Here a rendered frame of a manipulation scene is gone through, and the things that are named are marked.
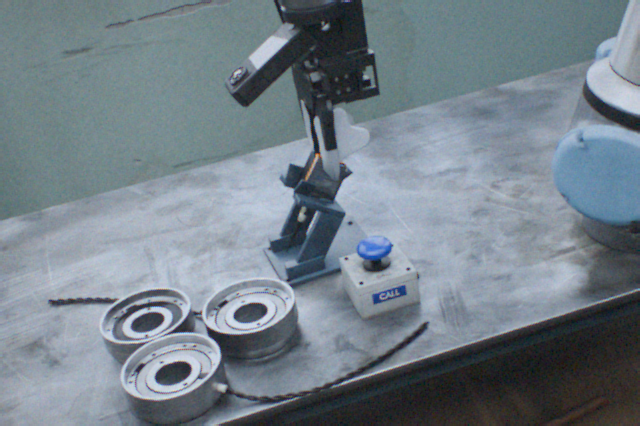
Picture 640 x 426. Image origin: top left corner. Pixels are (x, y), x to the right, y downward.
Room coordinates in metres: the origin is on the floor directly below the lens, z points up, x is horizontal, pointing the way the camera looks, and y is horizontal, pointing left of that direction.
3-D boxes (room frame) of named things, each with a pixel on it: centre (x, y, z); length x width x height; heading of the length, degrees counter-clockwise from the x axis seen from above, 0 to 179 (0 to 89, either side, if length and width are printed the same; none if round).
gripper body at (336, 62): (0.98, -0.05, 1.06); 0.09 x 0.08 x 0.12; 103
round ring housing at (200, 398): (0.75, 0.18, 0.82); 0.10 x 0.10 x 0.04
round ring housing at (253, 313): (0.83, 0.09, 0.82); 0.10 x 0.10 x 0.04
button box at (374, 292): (0.86, -0.06, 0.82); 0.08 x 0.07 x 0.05; 100
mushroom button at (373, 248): (0.86, -0.06, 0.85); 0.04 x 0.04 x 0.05
